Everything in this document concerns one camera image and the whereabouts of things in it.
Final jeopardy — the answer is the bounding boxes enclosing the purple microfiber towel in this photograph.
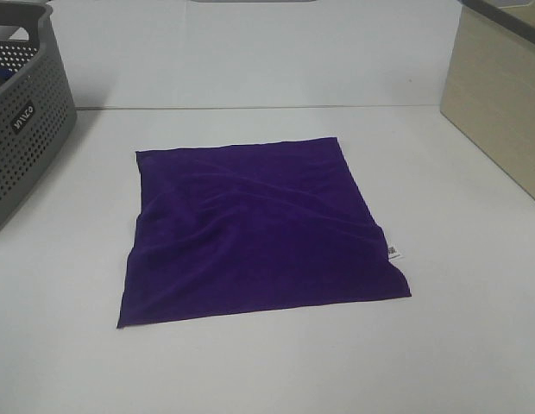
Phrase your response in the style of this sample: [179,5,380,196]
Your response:
[117,137,411,328]

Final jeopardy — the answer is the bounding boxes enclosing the beige fabric storage box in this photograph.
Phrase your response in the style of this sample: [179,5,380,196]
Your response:
[440,1,535,200]

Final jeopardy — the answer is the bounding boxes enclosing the grey perforated plastic basket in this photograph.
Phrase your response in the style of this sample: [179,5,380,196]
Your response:
[0,1,77,229]

